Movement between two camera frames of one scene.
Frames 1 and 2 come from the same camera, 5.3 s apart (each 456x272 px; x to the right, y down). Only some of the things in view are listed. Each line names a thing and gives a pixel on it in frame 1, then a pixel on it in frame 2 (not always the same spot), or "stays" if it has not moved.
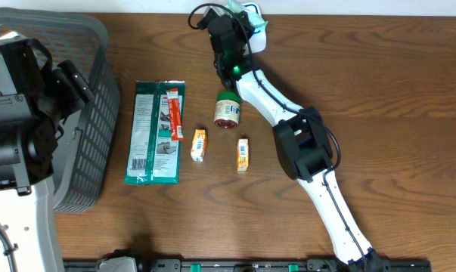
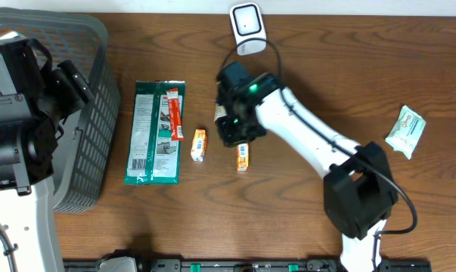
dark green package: (156, 129) stays
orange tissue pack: (198, 145) stays
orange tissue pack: (242, 155) stays
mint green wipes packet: (252, 10) → (407, 133)
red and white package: (177, 128) stays
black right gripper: (239, 26) → (231, 139)
